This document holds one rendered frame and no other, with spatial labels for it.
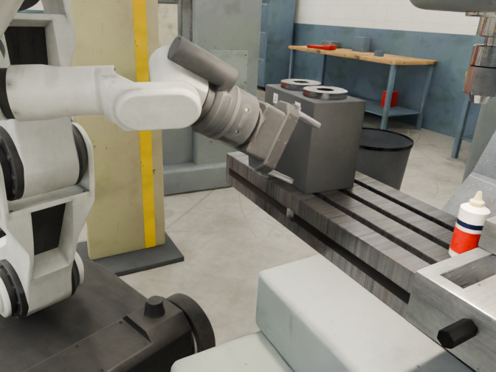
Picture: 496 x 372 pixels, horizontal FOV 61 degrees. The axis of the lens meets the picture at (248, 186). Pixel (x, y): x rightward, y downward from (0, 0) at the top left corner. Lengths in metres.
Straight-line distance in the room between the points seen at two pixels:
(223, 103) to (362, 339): 0.38
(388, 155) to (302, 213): 1.75
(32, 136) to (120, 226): 1.59
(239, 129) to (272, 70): 7.36
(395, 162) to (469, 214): 1.92
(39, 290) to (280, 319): 0.58
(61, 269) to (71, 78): 0.56
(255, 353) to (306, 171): 0.35
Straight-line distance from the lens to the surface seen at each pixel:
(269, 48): 7.88
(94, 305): 1.22
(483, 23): 0.67
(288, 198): 0.87
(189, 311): 1.12
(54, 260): 1.06
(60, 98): 0.59
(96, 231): 2.37
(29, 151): 0.84
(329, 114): 0.83
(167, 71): 0.59
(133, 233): 2.43
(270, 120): 0.66
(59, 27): 0.85
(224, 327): 1.98
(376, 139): 2.97
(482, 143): 1.14
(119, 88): 0.56
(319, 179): 0.87
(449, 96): 5.89
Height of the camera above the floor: 1.29
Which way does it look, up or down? 22 degrees down
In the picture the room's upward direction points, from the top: 3 degrees clockwise
